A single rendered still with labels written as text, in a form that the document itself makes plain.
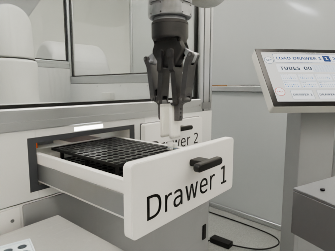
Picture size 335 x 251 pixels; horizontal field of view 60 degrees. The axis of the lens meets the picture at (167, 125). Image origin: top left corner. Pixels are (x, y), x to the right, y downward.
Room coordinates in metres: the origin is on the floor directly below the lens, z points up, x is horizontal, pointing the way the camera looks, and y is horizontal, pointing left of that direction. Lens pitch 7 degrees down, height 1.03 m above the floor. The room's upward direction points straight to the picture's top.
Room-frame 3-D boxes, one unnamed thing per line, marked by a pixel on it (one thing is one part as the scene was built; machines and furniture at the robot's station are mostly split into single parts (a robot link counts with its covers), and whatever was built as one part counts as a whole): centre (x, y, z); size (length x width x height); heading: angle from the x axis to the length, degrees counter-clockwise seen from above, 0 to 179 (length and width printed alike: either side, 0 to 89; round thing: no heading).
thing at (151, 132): (0.92, -0.02, 0.87); 0.29 x 0.02 x 0.11; 140
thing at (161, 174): (0.49, -0.04, 0.87); 0.29 x 0.02 x 0.11; 140
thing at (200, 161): (0.48, -0.06, 0.91); 0.07 x 0.04 x 0.01; 140
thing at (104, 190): (0.63, 0.12, 0.86); 0.40 x 0.26 x 0.06; 50
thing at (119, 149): (0.62, 0.11, 0.87); 0.22 x 0.18 x 0.06; 50
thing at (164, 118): (0.61, 0.00, 0.96); 0.03 x 0.01 x 0.07; 140
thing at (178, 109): (0.59, -0.03, 0.99); 0.03 x 0.01 x 0.05; 50
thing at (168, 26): (0.61, -0.01, 1.12); 0.08 x 0.07 x 0.09; 50
